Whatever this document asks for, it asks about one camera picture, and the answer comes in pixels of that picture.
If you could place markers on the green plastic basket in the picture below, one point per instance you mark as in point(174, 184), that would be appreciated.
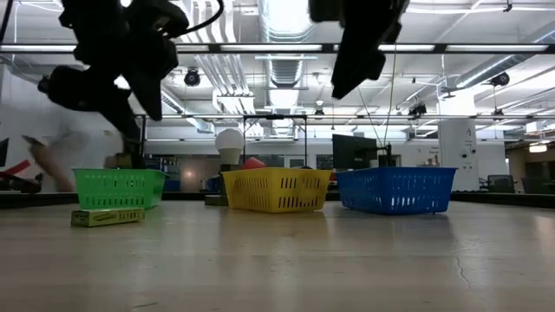
point(117, 188)

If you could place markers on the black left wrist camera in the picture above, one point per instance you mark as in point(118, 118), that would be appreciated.
point(78, 89)

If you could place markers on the red background object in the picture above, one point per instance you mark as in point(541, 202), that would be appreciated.
point(333, 176)

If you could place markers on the green yellow staples box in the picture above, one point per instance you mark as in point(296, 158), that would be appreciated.
point(108, 216)

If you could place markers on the red black background device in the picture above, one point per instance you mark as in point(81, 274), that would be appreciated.
point(17, 180)

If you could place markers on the black ceiling spotlight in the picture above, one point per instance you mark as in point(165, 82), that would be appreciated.
point(192, 77)
point(500, 79)

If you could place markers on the black computer monitor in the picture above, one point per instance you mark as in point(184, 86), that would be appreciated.
point(353, 151)

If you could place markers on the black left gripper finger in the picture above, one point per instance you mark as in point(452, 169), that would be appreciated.
point(152, 91)
point(128, 130)

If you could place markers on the black overhead rig bar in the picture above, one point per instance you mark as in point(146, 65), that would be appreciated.
point(477, 47)

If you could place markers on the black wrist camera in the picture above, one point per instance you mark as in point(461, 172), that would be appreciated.
point(325, 11)
point(78, 89)

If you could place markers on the white light bulb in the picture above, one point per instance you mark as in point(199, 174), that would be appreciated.
point(230, 144)

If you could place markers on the white pillar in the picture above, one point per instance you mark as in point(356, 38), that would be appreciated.
point(459, 151)

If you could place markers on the yellow plastic basket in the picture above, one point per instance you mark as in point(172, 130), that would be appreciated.
point(277, 190)

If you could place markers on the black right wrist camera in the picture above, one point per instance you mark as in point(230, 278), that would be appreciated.
point(325, 11)

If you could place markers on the black office chair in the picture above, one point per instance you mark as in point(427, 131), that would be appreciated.
point(537, 185)
point(501, 183)

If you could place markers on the blue plastic basket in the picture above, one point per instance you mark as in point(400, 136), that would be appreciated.
point(394, 190)

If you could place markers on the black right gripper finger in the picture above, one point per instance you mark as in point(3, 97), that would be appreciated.
point(357, 69)

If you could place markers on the silver ventilation duct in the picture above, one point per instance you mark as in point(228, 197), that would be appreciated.
point(284, 65)

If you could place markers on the wooden bulb stand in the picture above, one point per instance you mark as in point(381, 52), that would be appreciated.
point(217, 190)

